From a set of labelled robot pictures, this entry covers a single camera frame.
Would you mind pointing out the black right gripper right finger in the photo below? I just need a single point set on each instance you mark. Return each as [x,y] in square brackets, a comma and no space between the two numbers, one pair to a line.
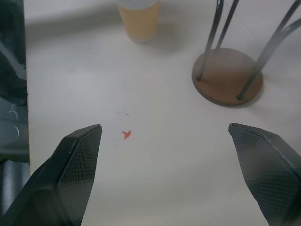
[270,171]

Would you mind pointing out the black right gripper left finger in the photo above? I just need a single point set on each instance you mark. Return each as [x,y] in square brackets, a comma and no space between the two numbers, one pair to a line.
[68,174]

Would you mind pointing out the orange ribbed paper cup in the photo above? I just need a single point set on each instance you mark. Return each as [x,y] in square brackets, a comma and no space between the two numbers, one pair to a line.
[140,21]

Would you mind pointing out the red mark on table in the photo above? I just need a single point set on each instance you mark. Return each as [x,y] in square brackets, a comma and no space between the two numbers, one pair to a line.
[127,134]

